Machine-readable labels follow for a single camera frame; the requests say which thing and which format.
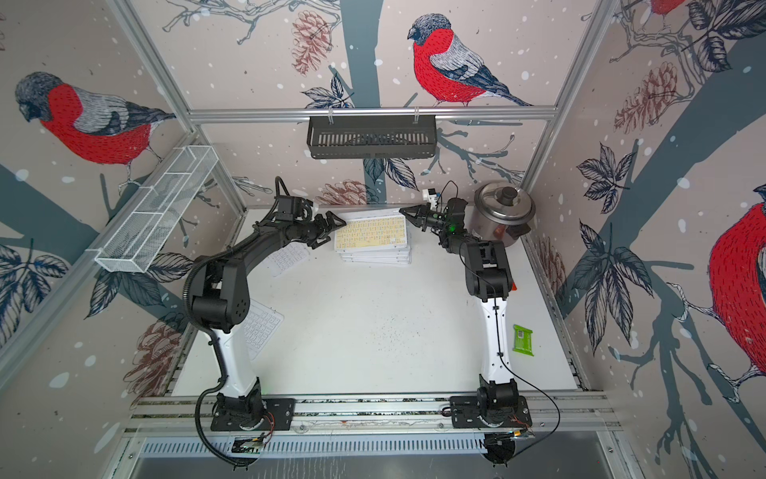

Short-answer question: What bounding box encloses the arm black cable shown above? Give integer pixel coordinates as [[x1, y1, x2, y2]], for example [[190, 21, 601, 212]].
[[490, 298, 563, 459], [193, 328, 270, 469]]

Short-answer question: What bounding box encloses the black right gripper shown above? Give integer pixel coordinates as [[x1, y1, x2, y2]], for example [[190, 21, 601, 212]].
[[403, 204, 454, 234]]

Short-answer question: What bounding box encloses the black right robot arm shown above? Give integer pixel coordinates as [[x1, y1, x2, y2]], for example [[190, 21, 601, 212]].
[[399, 198, 532, 430]]

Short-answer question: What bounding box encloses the black hanging wire basket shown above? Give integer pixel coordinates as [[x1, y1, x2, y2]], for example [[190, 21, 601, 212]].
[[306, 116, 437, 160]]

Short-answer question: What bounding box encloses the aluminium frame rail base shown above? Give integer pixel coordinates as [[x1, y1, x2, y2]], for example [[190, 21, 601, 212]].
[[124, 390, 622, 435]]

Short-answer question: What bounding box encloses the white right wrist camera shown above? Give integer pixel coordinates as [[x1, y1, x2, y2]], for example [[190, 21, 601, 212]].
[[422, 188, 441, 210]]

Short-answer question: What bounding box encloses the green small packet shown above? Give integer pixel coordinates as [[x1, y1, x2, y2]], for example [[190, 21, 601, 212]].
[[513, 325, 534, 356]]

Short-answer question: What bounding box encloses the white wire mesh basket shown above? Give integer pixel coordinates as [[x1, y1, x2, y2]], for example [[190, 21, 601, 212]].
[[95, 145, 219, 273]]

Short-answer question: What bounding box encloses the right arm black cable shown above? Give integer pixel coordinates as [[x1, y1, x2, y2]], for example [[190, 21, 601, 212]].
[[490, 298, 563, 459]]

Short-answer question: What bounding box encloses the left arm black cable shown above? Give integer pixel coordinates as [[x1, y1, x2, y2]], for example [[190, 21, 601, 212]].
[[193, 328, 270, 469]]

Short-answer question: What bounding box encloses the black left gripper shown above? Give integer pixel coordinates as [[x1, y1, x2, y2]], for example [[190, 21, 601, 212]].
[[293, 210, 346, 249]]

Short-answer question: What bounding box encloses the steel rice cooker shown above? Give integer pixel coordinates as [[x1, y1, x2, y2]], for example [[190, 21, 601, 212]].
[[468, 182, 536, 247]]

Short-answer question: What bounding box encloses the green keyboard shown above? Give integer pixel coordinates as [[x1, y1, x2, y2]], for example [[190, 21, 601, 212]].
[[334, 239, 412, 265]]

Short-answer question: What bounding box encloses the white keyboard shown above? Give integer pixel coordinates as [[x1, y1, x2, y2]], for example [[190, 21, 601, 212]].
[[263, 243, 310, 277], [241, 299, 284, 361]]

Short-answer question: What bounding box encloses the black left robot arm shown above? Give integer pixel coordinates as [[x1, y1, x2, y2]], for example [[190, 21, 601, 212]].
[[183, 195, 346, 432]]

